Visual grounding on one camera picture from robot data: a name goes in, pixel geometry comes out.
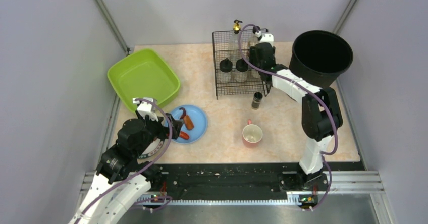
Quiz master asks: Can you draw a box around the pink mug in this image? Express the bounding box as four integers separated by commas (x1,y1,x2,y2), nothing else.
242,120,263,148

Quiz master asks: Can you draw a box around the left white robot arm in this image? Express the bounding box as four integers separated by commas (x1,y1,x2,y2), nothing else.
70,113,184,223

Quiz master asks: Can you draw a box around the white green rimmed plate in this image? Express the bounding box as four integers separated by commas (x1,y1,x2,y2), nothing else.
138,139,164,159

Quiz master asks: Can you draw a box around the black pepper grinder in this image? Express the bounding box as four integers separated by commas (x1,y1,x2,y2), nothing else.
251,68,262,79

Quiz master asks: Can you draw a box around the red sausage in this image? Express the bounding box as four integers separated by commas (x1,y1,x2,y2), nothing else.
179,131,190,140

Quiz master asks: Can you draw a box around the green plastic tub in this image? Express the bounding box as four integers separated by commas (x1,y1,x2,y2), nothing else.
107,48,181,112

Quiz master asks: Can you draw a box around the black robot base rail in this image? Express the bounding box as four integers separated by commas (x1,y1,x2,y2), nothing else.
128,159,330,203

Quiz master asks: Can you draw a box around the clear jar black lid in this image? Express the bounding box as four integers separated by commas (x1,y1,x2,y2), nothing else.
219,58,233,83
235,58,248,82

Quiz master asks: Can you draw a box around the brown sauce bottle black cap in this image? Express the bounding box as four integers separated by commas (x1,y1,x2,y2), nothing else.
247,26,262,49

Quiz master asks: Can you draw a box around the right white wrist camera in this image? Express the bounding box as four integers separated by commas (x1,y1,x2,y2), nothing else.
255,31,274,47

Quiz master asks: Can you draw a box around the black trash bin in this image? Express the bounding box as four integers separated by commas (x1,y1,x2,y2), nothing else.
289,30,353,88

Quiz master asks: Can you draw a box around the small dark spice bottle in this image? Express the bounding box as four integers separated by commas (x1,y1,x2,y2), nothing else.
251,92,263,110

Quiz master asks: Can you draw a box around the black wire basket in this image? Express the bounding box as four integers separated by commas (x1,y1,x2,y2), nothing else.
211,29,271,97

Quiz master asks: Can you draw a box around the dark red chili pepper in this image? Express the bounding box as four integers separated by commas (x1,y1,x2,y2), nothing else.
179,107,187,119

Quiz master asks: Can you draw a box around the orange sausage piece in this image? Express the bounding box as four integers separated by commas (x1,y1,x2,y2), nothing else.
183,115,194,131

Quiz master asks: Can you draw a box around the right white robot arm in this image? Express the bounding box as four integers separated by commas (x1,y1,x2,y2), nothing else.
249,42,343,189

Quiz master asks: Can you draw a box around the blue plate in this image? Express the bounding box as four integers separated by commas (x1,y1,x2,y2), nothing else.
170,104,207,145

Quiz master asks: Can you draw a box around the clear bottle gold pump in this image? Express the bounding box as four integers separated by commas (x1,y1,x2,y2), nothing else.
227,19,242,63

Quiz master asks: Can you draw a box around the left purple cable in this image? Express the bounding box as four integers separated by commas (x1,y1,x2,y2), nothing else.
73,98,173,224

